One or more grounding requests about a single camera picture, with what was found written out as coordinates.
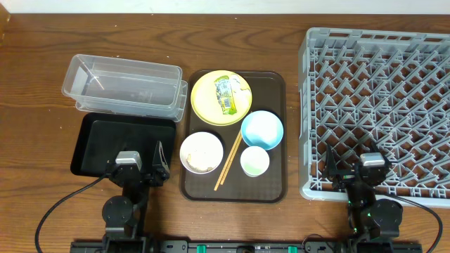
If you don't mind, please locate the white tissue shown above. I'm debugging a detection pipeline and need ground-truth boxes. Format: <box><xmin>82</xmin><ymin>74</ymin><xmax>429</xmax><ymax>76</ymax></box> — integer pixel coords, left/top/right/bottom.
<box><xmin>230</xmin><ymin>74</ymin><xmax>251</xmax><ymax>100</ymax></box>

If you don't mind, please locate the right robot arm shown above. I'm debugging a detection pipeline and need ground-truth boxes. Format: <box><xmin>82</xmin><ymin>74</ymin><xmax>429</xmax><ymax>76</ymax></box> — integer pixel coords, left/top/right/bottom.
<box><xmin>323</xmin><ymin>144</ymin><xmax>403</xmax><ymax>252</ymax></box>

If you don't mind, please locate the dark brown serving tray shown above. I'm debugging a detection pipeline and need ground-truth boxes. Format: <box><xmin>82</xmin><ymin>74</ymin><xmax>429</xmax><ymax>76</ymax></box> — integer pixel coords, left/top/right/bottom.
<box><xmin>180</xmin><ymin>71</ymin><xmax>287</xmax><ymax>203</ymax></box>

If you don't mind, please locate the wooden chopstick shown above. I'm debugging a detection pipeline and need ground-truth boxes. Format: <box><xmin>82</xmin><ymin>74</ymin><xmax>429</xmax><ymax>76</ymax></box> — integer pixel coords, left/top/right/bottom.
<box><xmin>214</xmin><ymin>131</ymin><xmax>242</xmax><ymax>191</ymax></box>
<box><xmin>220</xmin><ymin>131</ymin><xmax>242</xmax><ymax>185</ymax></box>

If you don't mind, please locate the yellow round plate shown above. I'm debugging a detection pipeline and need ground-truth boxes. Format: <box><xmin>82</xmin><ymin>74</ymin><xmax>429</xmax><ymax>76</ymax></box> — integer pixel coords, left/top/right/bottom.
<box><xmin>191</xmin><ymin>70</ymin><xmax>252</xmax><ymax>127</ymax></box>

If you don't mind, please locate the small white green cup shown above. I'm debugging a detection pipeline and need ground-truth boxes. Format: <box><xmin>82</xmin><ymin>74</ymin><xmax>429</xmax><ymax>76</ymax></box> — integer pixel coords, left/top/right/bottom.
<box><xmin>240</xmin><ymin>146</ymin><xmax>270</xmax><ymax>177</ymax></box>

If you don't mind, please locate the black plastic tray bin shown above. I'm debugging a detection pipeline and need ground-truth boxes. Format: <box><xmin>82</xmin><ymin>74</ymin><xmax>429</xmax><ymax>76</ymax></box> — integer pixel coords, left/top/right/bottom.
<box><xmin>70</xmin><ymin>112</ymin><xmax>176</xmax><ymax>177</ymax></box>

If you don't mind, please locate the grey plastic dishwasher rack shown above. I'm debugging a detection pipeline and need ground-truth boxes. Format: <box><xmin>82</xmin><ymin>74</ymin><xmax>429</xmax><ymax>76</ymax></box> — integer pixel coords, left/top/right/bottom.
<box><xmin>298</xmin><ymin>27</ymin><xmax>449</xmax><ymax>208</ymax></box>

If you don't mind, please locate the clear plastic bin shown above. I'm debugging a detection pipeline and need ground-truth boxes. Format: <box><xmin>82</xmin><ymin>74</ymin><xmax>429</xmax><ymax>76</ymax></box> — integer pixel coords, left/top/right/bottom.
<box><xmin>61</xmin><ymin>54</ymin><xmax>188</xmax><ymax>122</ymax></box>

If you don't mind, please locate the green snack wrapper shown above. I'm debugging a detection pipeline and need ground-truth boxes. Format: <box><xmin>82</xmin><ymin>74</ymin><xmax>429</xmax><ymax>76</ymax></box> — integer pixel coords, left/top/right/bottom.
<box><xmin>214</xmin><ymin>75</ymin><xmax>237</xmax><ymax>115</ymax></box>

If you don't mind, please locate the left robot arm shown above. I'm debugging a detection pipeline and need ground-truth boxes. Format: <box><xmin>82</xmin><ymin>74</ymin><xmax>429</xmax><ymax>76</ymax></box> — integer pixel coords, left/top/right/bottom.
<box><xmin>101</xmin><ymin>141</ymin><xmax>170</xmax><ymax>252</ymax></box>

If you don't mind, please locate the light blue bowl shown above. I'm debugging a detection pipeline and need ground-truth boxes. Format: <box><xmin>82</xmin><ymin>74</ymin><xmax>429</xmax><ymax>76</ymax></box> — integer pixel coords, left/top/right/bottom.
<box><xmin>240</xmin><ymin>110</ymin><xmax>284</xmax><ymax>150</ymax></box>

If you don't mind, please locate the white bowl with rice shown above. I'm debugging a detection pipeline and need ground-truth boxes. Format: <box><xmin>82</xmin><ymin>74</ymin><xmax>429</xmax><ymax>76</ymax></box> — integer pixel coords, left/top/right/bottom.
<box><xmin>179</xmin><ymin>131</ymin><xmax>224</xmax><ymax>174</ymax></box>

